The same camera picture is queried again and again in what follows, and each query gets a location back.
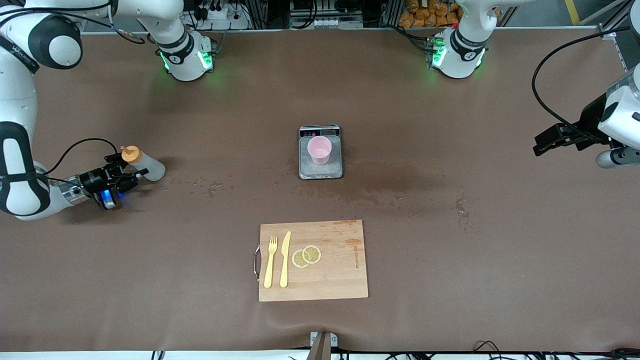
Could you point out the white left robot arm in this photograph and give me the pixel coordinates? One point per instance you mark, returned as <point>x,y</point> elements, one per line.
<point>457,50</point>

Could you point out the white terminal block row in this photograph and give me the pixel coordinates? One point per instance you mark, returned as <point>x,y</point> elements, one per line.
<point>325,22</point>

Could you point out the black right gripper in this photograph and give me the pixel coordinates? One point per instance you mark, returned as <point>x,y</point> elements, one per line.
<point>92,180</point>

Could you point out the clear sauce bottle orange cap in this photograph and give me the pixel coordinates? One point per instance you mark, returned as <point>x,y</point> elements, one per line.
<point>150,167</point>

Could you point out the yellow plastic fork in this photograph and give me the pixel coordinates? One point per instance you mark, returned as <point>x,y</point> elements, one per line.
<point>269,270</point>

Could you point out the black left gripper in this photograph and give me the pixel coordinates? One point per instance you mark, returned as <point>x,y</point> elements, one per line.
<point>589,124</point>

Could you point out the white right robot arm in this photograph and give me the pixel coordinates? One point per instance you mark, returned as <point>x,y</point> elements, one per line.
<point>15,90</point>

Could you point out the pink plastic cup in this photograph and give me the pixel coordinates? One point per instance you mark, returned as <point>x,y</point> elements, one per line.
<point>319,149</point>

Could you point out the grey digital kitchen scale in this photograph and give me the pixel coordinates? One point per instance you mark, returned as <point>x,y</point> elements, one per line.
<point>320,171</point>

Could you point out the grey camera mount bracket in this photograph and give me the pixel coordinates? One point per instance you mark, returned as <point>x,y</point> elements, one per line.
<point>322,347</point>

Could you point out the white power strip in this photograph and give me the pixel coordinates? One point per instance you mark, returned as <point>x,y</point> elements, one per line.
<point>220,15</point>

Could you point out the orange snack packets pile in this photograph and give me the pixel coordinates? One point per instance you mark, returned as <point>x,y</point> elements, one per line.
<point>425,17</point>

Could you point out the aluminium frame strut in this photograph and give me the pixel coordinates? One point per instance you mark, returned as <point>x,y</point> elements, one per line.
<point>607,32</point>

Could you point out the lemon slice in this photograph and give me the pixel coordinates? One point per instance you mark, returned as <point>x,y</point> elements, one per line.
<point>312,254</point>
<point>298,260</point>

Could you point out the yellow plastic knife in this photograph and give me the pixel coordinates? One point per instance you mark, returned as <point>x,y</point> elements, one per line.
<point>285,265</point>

